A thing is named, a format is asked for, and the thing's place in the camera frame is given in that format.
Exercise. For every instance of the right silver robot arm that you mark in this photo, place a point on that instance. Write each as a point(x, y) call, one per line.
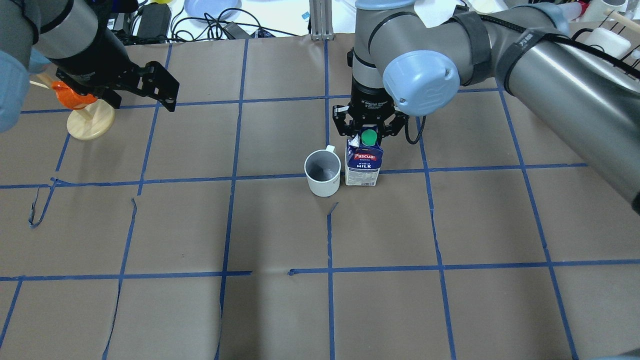
point(401, 69)

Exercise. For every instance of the black power adapter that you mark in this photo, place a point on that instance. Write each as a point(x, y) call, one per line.
point(154, 19)

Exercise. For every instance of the orange mug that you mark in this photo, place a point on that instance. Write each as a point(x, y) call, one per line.
point(69, 98)

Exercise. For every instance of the blue white milk carton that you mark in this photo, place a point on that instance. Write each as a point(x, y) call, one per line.
point(363, 158)

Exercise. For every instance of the white mug grey inside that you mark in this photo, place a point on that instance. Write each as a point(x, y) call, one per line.
point(322, 169)

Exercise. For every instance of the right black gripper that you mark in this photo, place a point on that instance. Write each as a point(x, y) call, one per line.
point(369, 100)

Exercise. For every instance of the aluminium frame post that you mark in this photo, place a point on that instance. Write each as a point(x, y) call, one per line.
point(321, 20)

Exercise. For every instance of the blue plate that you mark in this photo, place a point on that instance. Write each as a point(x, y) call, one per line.
point(196, 9)

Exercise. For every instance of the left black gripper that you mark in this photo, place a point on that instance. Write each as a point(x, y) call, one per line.
point(94, 59)

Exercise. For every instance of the wooden rolling stick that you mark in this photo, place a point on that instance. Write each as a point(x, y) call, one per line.
point(621, 18)

